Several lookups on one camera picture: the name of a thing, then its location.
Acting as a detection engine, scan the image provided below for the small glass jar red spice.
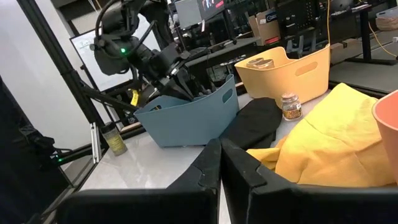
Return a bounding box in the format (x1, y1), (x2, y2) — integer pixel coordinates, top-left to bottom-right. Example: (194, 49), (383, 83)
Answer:
(280, 91), (303, 122)

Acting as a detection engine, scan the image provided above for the blue plastic bin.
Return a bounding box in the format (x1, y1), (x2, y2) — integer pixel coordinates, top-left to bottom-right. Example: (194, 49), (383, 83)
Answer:
(133, 73), (240, 148)

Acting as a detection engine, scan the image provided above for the yellow tag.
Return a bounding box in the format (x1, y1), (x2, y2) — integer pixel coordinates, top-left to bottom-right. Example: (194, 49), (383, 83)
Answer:
(129, 89), (140, 108)

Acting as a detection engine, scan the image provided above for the whiteboard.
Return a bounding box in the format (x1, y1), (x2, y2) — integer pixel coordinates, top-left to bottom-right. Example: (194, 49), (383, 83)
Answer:
(70, 14), (162, 93)

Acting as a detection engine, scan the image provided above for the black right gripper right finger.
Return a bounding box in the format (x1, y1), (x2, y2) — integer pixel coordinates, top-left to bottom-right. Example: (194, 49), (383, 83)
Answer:
(220, 138), (398, 224)

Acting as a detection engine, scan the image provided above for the black cloth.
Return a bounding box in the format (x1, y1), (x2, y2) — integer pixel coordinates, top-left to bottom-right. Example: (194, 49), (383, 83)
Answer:
(219, 96), (284, 151)

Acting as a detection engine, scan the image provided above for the black equipment rack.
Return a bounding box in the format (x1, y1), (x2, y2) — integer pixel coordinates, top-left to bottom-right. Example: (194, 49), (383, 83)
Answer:
(275, 0), (327, 58)

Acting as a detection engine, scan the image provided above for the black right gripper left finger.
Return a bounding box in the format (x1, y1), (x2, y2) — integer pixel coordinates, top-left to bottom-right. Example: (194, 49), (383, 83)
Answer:
(57, 138), (223, 224)

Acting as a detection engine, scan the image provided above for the black frame post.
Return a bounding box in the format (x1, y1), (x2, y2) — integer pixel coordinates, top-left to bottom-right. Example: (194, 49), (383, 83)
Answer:
(17, 0), (141, 131)

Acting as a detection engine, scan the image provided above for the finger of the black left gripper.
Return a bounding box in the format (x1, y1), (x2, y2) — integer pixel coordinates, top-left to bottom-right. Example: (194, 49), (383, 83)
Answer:
(186, 73), (217, 98)
(160, 82), (195, 103)

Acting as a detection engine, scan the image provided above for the black desk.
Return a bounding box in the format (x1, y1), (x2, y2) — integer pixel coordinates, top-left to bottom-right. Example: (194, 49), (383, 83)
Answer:
(329, 2), (398, 66)

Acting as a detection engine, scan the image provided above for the cardboard box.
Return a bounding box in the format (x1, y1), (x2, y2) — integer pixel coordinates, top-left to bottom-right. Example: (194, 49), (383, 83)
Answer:
(248, 8), (281, 47)

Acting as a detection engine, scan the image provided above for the yellow cable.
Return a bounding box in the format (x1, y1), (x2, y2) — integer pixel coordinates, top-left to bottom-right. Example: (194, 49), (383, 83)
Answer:
(368, 21), (398, 58)
(325, 0), (332, 47)

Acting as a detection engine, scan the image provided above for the yellow plastic bin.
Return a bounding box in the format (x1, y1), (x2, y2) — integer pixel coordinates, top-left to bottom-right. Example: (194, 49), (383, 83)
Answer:
(233, 43), (331, 108)

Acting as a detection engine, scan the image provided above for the large spice jar tan lid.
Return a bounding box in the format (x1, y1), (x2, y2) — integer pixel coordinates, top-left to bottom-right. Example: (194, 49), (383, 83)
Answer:
(253, 58), (276, 70)

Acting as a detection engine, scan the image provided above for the grey computer monitor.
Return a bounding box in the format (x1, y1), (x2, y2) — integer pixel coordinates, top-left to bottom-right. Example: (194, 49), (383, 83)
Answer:
(174, 0), (224, 30)

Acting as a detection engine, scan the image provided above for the silver aluminium frame leg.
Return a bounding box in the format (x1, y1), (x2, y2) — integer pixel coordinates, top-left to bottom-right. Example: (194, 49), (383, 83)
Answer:
(90, 122), (102, 164)

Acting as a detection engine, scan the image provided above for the coral plastic bin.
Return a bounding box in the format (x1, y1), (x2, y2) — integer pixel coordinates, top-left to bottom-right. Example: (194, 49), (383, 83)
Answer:
(371, 90), (398, 184)

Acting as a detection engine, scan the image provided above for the yellow cloth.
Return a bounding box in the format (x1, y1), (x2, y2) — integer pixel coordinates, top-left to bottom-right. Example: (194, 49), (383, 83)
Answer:
(245, 82), (397, 188)

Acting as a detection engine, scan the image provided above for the thyme jar black lid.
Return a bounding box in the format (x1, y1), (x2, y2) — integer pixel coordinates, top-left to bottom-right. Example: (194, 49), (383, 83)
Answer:
(101, 121), (128, 157)

